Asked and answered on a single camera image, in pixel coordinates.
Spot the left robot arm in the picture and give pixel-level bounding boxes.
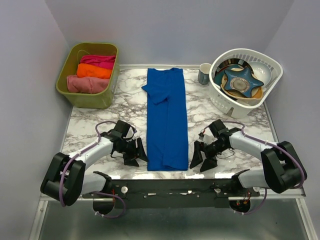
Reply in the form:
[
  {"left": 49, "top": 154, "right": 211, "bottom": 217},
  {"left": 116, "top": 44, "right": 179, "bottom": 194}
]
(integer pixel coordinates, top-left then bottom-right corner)
[{"left": 40, "top": 120, "right": 149, "bottom": 207}]

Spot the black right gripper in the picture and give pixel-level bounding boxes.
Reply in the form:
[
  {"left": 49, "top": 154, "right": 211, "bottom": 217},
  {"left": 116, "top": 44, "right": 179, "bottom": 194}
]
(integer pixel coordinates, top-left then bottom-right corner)
[{"left": 189, "top": 139, "right": 229, "bottom": 172}]

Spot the pink rolled t shirt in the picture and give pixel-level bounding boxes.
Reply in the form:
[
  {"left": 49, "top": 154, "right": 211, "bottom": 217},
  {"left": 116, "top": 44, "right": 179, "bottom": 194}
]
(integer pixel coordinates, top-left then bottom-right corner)
[{"left": 66, "top": 75, "right": 110, "bottom": 94}]

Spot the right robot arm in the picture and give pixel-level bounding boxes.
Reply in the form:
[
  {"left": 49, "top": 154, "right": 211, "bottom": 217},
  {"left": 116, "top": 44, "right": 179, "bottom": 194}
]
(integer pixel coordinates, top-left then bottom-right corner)
[{"left": 189, "top": 119, "right": 307, "bottom": 196}]

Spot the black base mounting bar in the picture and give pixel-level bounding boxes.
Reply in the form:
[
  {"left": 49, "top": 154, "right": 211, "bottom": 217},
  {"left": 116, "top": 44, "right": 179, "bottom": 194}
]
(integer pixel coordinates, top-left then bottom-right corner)
[{"left": 82, "top": 172, "right": 261, "bottom": 210}]

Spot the teal plate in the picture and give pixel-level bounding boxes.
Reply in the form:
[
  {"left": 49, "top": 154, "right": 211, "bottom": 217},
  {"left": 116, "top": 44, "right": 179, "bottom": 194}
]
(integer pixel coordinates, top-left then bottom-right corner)
[{"left": 213, "top": 64, "right": 243, "bottom": 87}]

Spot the aluminium rail frame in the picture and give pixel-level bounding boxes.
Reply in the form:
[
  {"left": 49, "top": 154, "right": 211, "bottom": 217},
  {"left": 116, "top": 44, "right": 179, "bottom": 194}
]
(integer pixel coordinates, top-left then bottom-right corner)
[{"left": 30, "top": 197, "right": 320, "bottom": 240}]

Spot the white bowl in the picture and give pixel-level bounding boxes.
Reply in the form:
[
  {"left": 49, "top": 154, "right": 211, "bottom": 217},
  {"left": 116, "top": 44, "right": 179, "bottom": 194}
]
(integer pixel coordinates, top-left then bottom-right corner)
[{"left": 249, "top": 61, "right": 272, "bottom": 87}]

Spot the magenta rolled t shirt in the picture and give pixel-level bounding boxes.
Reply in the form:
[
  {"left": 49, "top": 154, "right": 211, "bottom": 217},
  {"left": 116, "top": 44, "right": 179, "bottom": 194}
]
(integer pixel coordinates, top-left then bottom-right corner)
[{"left": 79, "top": 55, "right": 116, "bottom": 70}]

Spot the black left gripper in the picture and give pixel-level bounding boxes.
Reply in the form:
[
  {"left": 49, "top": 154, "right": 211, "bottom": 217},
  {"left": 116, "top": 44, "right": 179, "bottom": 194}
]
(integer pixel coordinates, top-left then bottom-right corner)
[{"left": 116, "top": 137, "right": 149, "bottom": 167}]

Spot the grey white mug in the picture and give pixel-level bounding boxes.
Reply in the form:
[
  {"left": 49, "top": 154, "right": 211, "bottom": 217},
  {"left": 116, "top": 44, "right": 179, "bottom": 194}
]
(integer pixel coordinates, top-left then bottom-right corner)
[{"left": 197, "top": 63, "right": 211, "bottom": 85}]

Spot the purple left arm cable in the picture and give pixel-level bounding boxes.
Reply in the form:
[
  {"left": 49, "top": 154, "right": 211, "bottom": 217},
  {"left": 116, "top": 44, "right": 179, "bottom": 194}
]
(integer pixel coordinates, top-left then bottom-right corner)
[{"left": 59, "top": 121, "right": 126, "bottom": 219}]

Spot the blue t shirt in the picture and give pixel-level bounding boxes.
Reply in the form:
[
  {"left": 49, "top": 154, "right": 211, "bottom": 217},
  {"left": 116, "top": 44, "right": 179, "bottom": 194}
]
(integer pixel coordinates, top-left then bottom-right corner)
[{"left": 142, "top": 68, "right": 189, "bottom": 171}]

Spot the olive green plastic bin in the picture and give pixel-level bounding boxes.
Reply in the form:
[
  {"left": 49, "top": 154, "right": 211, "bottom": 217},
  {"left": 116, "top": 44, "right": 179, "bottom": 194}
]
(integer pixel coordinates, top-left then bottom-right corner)
[{"left": 55, "top": 42, "right": 120, "bottom": 110}]

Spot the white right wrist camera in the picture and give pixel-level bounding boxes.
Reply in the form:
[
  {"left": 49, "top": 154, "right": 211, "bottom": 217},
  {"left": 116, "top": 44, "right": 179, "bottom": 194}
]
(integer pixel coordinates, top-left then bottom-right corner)
[{"left": 198, "top": 129, "right": 214, "bottom": 144}]

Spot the orange rolled t shirt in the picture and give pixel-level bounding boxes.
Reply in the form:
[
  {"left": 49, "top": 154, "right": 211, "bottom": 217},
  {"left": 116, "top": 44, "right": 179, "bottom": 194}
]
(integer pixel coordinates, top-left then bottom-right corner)
[{"left": 76, "top": 63, "right": 112, "bottom": 79}]

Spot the white plastic dish basket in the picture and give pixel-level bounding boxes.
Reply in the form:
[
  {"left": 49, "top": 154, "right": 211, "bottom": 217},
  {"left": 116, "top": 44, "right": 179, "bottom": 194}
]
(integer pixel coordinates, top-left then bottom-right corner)
[{"left": 209, "top": 48, "right": 283, "bottom": 119}]

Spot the blue star shaped dish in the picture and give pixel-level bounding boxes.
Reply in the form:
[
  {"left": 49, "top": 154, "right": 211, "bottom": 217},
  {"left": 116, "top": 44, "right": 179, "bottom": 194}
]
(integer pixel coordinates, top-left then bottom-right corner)
[{"left": 221, "top": 66, "right": 265, "bottom": 98}]

